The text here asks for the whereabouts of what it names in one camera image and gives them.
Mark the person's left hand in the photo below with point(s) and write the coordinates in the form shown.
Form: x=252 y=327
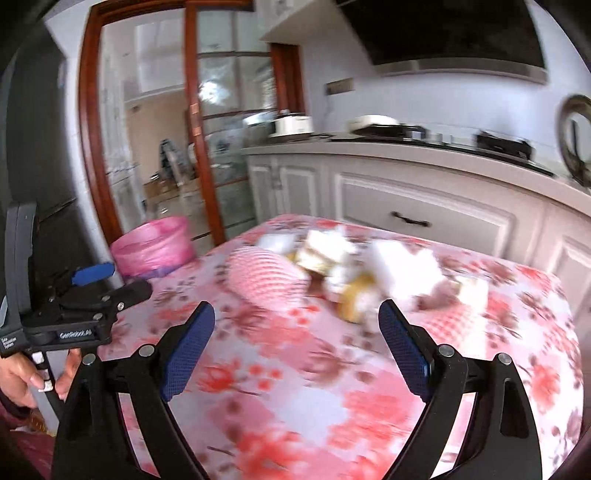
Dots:
x=23 y=378

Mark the white rice cooker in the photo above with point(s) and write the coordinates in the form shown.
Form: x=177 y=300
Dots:
x=293 y=124

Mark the glass sliding door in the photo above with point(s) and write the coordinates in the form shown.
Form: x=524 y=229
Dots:
x=231 y=92

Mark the black gas stove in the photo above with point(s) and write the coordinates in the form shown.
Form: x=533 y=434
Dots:
x=503 y=144

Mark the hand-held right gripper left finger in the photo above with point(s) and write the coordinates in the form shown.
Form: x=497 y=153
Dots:
x=189 y=353

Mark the red-brown wooden door frame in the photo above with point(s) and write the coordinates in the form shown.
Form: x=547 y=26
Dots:
x=90 y=115

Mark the black range hood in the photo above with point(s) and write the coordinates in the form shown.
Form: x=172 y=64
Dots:
x=438 y=32

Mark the white upper kitchen cabinet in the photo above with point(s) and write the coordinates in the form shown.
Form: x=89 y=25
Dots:
x=291 y=21

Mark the white kitchen base cabinet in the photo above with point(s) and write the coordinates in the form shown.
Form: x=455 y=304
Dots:
x=369 y=194

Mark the wall power outlet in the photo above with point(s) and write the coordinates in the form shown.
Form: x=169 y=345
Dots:
x=339 y=86

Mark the cardboard boxes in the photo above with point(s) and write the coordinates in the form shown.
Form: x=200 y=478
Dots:
x=159 y=190

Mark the pink plastic bag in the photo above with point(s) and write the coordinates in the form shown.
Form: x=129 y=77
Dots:
x=152 y=249

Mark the small white foam piece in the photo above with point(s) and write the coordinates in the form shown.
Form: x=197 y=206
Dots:
x=473 y=290

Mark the round metal pan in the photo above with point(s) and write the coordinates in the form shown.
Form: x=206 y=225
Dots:
x=565 y=134

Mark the white tissue piece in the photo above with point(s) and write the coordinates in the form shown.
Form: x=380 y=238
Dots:
x=274 y=241

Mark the yellow sponge piece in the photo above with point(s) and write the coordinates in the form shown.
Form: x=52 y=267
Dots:
x=353 y=297

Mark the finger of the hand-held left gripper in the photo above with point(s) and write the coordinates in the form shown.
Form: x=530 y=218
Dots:
x=129 y=295
x=92 y=274

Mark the crumpled white paper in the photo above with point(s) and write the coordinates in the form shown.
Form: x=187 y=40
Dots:
x=401 y=272

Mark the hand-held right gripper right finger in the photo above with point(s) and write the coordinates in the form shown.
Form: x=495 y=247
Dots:
x=406 y=353

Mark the pink floral tablecloth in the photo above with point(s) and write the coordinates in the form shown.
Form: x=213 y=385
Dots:
x=286 y=392

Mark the white frying pan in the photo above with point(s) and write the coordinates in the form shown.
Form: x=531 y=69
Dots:
x=371 y=122

